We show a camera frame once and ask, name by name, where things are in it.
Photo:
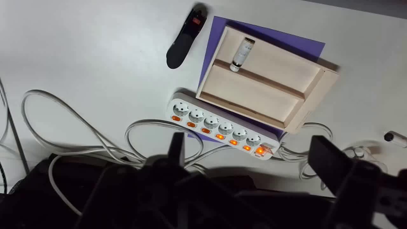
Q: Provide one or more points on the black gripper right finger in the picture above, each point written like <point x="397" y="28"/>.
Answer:
<point x="331" y="161"/>

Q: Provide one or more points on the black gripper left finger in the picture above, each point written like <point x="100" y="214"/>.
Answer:
<point x="178" y="148"/>

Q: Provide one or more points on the small white-labelled bottle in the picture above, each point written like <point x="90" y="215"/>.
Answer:
<point x="242" y="55"/>

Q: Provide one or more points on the white power strip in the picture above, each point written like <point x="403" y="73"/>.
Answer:
<point x="203" y="115"/>

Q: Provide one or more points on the light wooden tray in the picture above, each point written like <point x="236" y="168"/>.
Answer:
<point x="262" y="93"/>

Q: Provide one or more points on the black remote control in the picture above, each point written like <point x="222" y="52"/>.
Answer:
<point x="186" y="38"/>

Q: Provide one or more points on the purple paper sheet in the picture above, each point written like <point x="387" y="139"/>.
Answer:
<point x="271" y="36"/>

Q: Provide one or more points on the black fabric bag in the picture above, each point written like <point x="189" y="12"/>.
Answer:
<point x="29" y="199"/>

